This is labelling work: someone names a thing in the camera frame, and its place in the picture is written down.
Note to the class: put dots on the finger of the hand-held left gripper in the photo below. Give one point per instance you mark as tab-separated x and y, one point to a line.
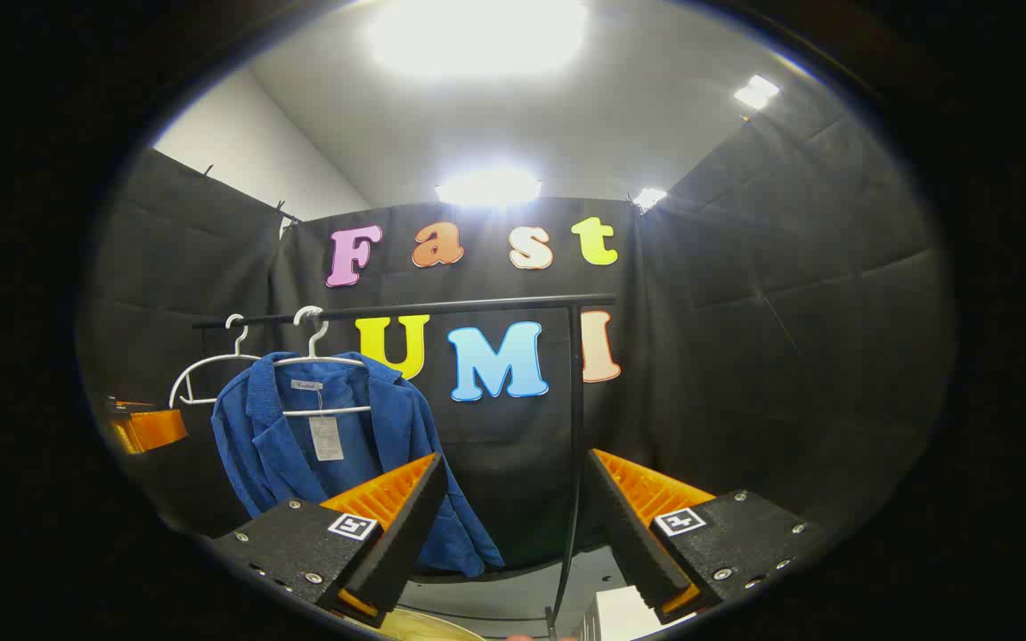
157	429

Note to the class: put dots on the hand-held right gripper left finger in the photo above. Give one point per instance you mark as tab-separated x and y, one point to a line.
406	552

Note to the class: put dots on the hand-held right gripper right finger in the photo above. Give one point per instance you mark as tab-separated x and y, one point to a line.
629	543

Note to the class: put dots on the beige laundry hamper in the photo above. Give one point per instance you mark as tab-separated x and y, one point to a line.
428	628

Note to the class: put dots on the large white clothes hanger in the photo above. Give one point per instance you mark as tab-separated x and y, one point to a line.
335	410

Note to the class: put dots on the small white clothes hanger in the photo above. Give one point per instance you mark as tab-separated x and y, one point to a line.
219	359

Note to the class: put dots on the black metal clothes rack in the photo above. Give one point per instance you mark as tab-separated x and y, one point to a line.
477	305

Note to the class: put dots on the white board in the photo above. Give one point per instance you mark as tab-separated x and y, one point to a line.
624	614

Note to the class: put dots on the black backdrop cloth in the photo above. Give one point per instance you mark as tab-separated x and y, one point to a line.
789	312

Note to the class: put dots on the large ceiling light panel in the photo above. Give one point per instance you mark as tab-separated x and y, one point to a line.
477	36

